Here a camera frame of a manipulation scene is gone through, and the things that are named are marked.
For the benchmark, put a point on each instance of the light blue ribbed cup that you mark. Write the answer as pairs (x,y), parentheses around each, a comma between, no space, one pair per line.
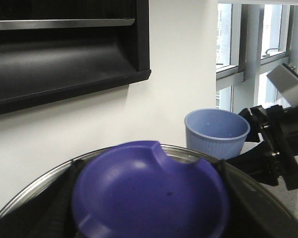
(215,132)

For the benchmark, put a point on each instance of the black range hood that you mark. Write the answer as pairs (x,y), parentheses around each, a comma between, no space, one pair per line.
(52,50)

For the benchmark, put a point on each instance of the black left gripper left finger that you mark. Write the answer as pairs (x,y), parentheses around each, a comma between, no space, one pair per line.
(48,215)

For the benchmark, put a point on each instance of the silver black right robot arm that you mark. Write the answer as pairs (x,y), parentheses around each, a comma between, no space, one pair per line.
(285,79)

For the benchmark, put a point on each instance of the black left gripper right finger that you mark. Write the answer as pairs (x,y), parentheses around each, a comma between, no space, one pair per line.
(254,212)

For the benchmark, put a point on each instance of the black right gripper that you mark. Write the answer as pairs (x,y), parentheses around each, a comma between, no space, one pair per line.
(283,143)

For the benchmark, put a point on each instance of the white framed window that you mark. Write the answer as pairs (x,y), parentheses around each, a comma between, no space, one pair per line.
(253,37)

